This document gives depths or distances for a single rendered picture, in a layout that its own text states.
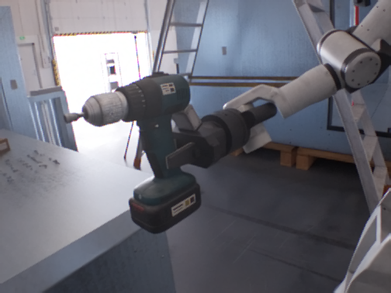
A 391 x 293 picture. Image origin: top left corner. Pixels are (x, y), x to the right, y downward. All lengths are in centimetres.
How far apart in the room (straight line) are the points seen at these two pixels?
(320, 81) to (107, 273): 67
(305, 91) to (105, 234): 53
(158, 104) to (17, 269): 42
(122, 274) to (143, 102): 53
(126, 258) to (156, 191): 38
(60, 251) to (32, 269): 6
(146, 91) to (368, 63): 41
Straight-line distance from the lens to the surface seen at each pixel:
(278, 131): 252
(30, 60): 1067
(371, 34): 61
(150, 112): 37
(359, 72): 57
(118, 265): 76
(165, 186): 42
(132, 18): 1294
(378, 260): 49
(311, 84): 59
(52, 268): 61
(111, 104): 35
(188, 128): 47
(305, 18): 161
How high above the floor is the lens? 99
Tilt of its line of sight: 19 degrees down
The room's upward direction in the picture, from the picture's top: 5 degrees counter-clockwise
